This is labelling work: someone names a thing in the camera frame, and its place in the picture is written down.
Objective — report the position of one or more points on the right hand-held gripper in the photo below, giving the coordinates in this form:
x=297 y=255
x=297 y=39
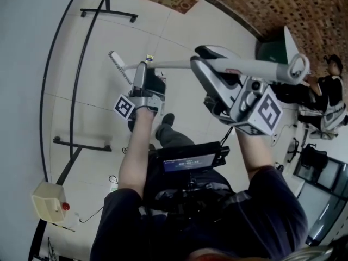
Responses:
x=261 y=110

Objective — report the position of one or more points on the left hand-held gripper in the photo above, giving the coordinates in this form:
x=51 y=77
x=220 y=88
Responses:
x=123 y=107

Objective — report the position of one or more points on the small yellow and purple object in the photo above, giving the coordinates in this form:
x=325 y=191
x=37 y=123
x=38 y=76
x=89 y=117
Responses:
x=150 y=58

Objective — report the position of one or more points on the white broom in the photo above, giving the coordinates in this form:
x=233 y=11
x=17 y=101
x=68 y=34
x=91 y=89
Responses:
x=258 y=67

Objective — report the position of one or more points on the person's right forearm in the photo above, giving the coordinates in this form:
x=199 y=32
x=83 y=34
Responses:
x=255 y=151

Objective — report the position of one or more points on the person's left forearm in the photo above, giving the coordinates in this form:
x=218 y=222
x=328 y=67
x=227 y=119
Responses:
x=136 y=156

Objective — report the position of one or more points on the person's right black shoe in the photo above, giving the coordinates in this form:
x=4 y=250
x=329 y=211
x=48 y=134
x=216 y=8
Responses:
x=168 y=118

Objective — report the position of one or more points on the person's grey trousers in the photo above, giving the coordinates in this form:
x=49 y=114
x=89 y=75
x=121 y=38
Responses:
x=174 y=137

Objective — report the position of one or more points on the black chest-mounted screen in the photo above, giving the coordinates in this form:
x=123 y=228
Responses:
x=187 y=162

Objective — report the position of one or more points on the grey chest harness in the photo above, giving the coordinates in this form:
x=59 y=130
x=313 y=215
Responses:
x=190 y=197

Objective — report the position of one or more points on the white panel on wheeled stand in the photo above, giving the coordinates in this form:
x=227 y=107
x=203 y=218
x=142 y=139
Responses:
x=19 y=91

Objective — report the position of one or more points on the black office chair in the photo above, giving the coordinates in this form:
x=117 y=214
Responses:
x=314 y=156

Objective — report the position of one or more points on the beige box with red button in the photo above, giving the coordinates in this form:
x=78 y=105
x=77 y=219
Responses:
x=47 y=200

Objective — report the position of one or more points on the person's dark shirt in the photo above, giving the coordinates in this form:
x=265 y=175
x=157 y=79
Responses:
x=217 y=232

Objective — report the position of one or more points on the yellow black striped tape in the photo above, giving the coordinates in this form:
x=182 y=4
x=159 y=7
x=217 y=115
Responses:
x=63 y=227

